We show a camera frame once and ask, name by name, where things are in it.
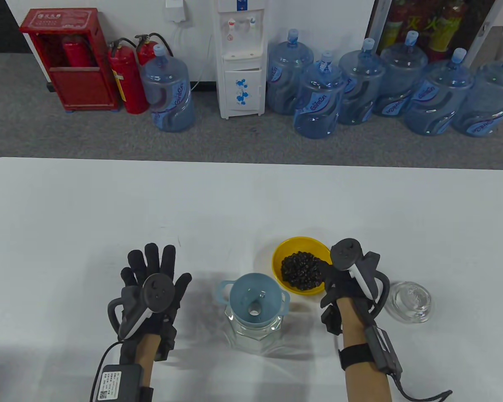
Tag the large blue water bottle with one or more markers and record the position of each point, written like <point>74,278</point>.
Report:
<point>167,92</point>

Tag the yellow plastic bowl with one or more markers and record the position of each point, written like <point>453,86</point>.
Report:
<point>285,248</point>

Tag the clear glass jar lid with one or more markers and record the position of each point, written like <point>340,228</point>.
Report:
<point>413,301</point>

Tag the black right hand controller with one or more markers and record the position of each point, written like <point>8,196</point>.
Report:
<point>346,251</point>

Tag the person's left forearm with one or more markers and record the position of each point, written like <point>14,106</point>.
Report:
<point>146,356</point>

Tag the red fire extinguisher cabinet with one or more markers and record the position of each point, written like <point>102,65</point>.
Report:
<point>81,88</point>

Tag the black battery pack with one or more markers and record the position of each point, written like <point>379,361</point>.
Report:
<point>119,383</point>

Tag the black left hand controller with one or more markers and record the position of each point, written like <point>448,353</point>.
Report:
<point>157,291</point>

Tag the light blue plastic funnel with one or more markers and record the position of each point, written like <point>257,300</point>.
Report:
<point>243,293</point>

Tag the row of blue water jugs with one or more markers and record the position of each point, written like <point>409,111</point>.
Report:
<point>318,100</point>

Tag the red fire extinguisher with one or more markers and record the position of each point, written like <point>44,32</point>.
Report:
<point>128,83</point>
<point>144,52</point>

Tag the white wall box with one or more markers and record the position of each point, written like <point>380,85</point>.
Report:
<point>176,12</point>

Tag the black hand controller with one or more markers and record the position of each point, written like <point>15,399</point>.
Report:
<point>157,291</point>
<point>346,251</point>

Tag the clear glass jar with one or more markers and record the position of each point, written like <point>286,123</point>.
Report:
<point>255,342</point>

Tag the red extinguisher inside cabinet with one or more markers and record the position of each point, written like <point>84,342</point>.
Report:
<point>77,54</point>

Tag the person's left hand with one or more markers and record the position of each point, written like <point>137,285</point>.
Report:
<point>153,259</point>

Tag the white water dispenser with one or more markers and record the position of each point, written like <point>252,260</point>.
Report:
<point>241,92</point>

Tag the person's right forearm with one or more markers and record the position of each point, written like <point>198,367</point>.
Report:
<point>362,383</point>

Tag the glass-door fire cabinet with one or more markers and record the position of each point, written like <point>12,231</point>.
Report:
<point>436,25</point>

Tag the pile of dark coffee beans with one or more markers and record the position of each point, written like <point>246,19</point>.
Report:
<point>299,272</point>

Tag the person's right hand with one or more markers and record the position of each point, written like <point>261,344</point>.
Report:
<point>339,284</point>

